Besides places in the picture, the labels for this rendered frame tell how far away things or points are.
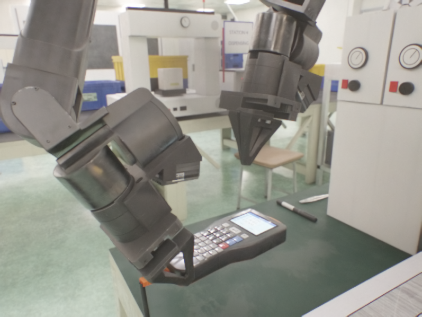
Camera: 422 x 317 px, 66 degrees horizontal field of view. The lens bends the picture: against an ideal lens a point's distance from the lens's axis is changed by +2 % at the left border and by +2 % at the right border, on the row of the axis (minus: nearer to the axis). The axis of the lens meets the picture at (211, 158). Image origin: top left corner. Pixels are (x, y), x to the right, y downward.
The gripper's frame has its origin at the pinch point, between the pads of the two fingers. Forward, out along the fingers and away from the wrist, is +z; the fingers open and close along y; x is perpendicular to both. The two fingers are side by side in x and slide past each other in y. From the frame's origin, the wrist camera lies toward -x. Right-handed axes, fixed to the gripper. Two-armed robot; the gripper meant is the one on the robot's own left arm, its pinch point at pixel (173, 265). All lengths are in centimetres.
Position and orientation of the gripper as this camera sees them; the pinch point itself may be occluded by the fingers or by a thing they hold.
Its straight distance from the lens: 45.1
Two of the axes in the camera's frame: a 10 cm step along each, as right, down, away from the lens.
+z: 4.1, 7.3, 5.4
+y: -6.1, -2.2, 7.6
